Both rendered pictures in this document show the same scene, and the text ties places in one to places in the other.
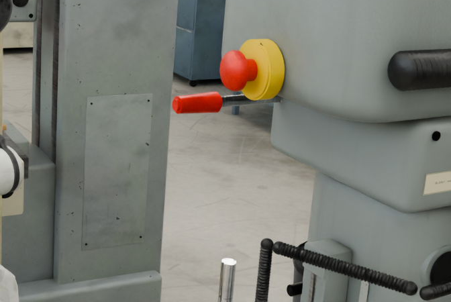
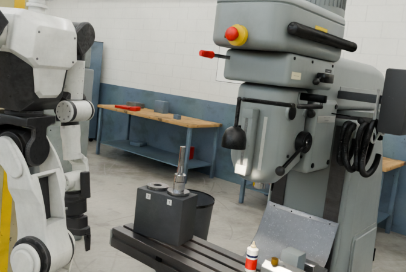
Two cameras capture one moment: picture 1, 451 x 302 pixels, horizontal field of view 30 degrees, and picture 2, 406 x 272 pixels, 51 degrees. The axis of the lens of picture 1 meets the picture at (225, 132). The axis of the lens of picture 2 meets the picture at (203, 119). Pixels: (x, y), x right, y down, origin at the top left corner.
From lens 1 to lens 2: 0.61 m
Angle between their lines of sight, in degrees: 19
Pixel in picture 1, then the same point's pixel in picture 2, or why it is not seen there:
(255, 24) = (233, 21)
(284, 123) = (231, 66)
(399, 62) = (292, 25)
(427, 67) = (300, 26)
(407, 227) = (281, 96)
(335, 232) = (251, 105)
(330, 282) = (253, 120)
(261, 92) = (240, 41)
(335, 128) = (255, 62)
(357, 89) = (277, 35)
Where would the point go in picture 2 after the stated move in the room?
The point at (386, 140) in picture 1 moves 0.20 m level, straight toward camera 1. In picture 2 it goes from (278, 61) to (299, 60)
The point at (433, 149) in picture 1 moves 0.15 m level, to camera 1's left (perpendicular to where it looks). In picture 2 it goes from (293, 63) to (246, 57)
